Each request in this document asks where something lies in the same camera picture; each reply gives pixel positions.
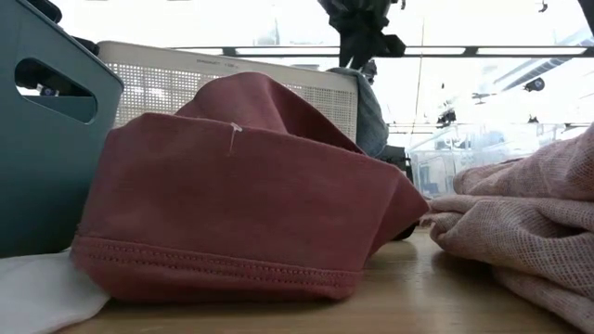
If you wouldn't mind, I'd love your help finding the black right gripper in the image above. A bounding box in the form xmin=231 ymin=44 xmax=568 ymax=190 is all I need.
xmin=317 ymin=0 xmax=407 ymax=71

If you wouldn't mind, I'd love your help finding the grey knit cloth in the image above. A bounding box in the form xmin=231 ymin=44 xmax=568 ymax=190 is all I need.
xmin=327 ymin=67 xmax=390 ymax=159

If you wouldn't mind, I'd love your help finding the maroon cloth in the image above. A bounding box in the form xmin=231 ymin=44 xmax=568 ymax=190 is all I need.
xmin=71 ymin=71 xmax=431 ymax=303

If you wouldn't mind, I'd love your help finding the pink checked cloth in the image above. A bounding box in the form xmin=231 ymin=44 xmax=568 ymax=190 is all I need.
xmin=420 ymin=122 xmax=594 ymax=334

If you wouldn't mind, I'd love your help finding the white cloth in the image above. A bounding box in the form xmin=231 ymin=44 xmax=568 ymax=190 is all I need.
xmin=0 ymin=250 xmax=110 ymax=334

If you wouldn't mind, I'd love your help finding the white woven laundry basket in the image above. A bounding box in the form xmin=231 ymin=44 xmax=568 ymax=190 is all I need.
xmin=97 ymin=40 xmax=359 ymax=143

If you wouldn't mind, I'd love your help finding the clear plastic container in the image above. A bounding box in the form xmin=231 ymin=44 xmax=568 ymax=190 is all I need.
xmin=407 ymin=123 xmax=561 ymax=199

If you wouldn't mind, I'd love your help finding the teal plastic bin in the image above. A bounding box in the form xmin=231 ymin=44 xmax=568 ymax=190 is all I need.
xmin=0 ymin=0 xmax=125 ymax=259

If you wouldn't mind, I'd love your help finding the black aluminium table frame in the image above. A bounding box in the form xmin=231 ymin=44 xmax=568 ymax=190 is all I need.
xmin=171 ymin=45 xmax=594 ymax=59

